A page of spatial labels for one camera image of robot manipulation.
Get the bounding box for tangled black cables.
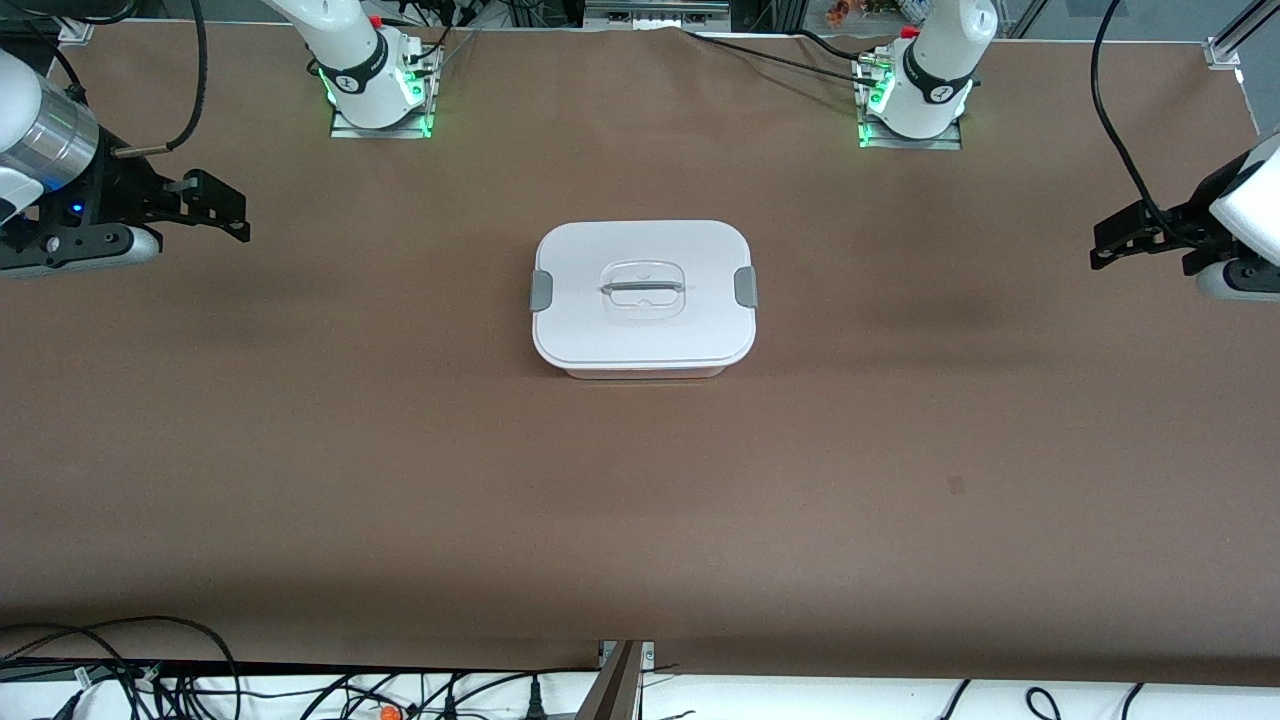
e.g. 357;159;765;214
300;668;566;720

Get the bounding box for colourful small items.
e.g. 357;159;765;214
825;0;936;26

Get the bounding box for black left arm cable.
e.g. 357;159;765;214
1093;0;1186;241

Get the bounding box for brown angled beam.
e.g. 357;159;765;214
575;640;646;720

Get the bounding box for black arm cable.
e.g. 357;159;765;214
112;0;208;159
1093;0;1186;241

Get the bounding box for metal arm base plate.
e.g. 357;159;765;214
858;55;964;151
330;40;436;139

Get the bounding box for white box lid grey clips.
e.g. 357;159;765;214
530;218;759;369

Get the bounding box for short black table cable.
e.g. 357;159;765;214
795;28;881;61

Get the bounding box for pink plastic box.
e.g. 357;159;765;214
545;355;746;381

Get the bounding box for looped black cable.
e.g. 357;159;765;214
0;615;241;720

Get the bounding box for grey metal box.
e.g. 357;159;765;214
585;0;731;31

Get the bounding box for long black table cable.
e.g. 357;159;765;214
683;28;886;91

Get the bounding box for aluminium frame profile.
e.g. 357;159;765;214
1212;0;1280;61

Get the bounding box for brown table cover mat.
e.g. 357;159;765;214
0;22;1280;686

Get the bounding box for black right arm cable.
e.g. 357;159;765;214
112;0;208;159

